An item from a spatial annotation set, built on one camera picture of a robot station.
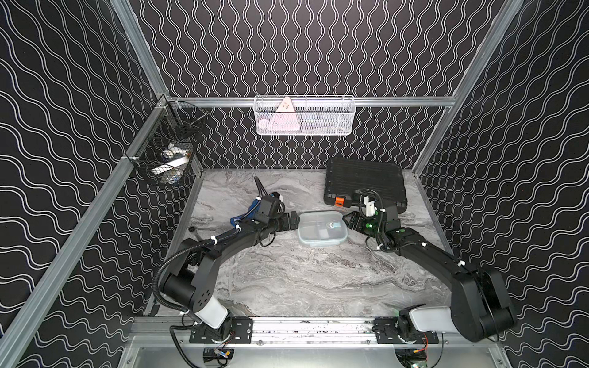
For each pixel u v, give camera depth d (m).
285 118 0.91
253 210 0.72
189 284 0.45
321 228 1.00
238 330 0.76
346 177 1.06
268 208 0.70
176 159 0.76
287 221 0.81
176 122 0.99
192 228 0.98
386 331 0.73
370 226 0.76
